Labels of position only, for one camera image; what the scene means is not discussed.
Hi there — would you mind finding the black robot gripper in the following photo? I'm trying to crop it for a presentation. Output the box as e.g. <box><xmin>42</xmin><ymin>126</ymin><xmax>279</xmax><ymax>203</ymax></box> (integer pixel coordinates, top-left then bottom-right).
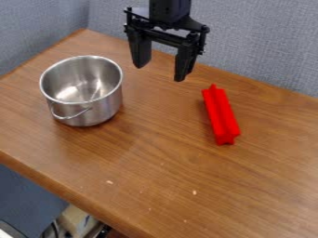
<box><xmin>124</xmin><ymin>0</ymin><xmax>209</xmax><ymax>82</ymax></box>

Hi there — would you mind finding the stainless steel metal pot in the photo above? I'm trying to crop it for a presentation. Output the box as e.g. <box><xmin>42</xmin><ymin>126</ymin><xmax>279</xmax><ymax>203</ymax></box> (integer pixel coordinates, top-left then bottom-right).
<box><xmin>38</xmin><ymin>55</ymin><xmax>123</xmax><ymax>126</ymax></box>

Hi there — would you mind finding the red star-shaped block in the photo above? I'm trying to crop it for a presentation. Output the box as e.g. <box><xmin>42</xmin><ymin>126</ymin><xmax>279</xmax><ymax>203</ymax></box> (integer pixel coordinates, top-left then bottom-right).
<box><xmin>201</xmin><ymin>84</ymin><xmax>240</xmax><ymax>145</ymax></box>

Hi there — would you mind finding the beige box under table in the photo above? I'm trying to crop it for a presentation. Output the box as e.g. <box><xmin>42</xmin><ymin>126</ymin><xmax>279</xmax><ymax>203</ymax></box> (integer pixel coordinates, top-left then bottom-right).
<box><xmin>57</xmin><ymin>205</ymin><xmax>98</xmax><ymax>238</ymax></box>

